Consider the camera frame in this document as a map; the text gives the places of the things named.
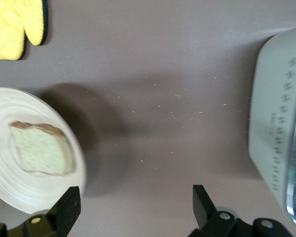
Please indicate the yellow quilted oven mitt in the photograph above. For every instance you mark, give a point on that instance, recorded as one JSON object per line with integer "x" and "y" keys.
{"x": 7, "y": 29}

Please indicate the round wooden plate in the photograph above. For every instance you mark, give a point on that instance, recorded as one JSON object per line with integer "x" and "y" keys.
{"x": 27, "y": 192}

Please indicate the chrome and beige toaster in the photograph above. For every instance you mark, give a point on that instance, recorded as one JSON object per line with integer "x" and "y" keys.
{"x": 269, "y": 118}

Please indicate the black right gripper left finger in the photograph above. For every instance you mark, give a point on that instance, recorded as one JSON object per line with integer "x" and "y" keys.
{"x": 64, "y": 212}

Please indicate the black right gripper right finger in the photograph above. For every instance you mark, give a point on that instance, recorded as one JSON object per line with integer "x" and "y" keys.
{"x": 207, "y": 217}

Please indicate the slice of brown bread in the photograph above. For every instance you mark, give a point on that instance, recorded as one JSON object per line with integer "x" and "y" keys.
{"x": 42, "y": 150}

